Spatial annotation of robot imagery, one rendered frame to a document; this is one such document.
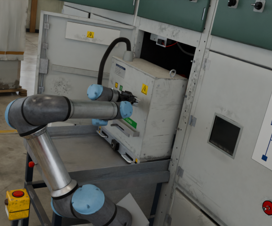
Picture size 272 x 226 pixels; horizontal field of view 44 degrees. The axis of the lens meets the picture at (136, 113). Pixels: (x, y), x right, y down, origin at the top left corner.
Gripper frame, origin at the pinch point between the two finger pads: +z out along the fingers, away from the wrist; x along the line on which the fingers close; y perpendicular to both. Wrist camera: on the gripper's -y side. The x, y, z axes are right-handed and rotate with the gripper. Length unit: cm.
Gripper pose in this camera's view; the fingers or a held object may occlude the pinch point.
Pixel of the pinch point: (135, 102)
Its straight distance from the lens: 186.1
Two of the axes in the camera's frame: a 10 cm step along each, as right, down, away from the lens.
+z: 6.2, 1.3, 7.7
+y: 7.1, 3.3, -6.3
